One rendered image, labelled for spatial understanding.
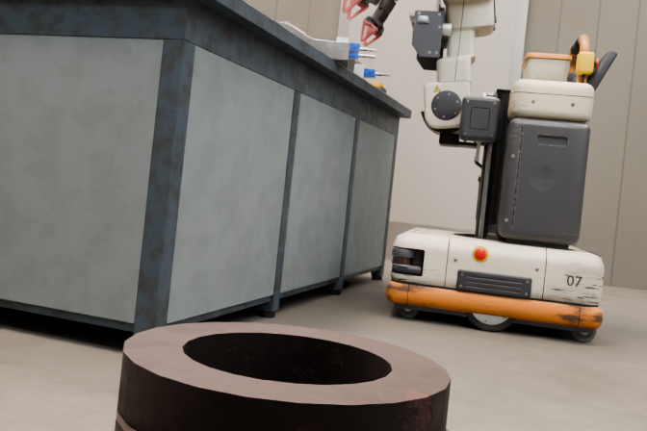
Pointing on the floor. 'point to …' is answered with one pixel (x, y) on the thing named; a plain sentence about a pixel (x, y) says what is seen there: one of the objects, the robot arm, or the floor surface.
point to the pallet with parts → (275, 381)
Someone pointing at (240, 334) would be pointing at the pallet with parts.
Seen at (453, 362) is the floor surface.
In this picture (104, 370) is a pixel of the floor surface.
